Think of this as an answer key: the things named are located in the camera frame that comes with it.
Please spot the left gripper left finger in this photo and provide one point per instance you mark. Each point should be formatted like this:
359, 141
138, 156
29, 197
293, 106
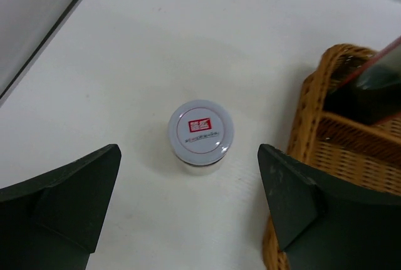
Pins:
54, 220

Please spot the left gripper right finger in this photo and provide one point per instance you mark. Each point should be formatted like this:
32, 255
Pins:
323, 222

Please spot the dark soy sauce bottle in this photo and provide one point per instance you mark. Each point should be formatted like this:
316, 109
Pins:
371, 94

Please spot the brown wicker divided basket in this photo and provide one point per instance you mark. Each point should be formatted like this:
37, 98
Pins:
367, 156

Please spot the small jar white lid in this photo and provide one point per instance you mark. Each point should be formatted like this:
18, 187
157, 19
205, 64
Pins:
200, 133

